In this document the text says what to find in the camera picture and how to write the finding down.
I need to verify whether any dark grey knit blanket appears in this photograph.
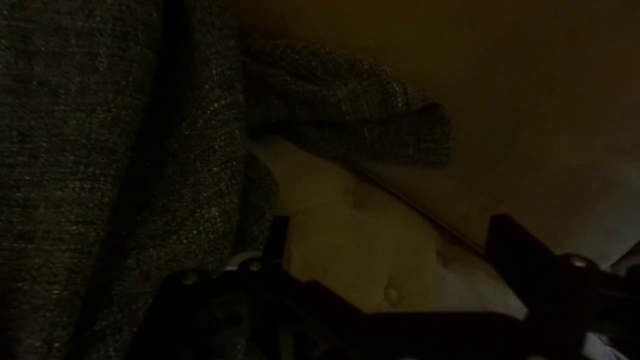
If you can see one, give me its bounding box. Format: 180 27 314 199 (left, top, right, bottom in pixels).
0 0 456 360

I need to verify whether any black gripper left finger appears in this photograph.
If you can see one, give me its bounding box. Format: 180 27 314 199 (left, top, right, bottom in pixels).
131 213 365 360

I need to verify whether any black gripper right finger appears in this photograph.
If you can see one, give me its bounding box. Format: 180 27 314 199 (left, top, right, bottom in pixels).
487 211 640 360

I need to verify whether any grey tufted fabric sofa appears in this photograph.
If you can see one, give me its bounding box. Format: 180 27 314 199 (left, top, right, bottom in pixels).
246 135 536 318

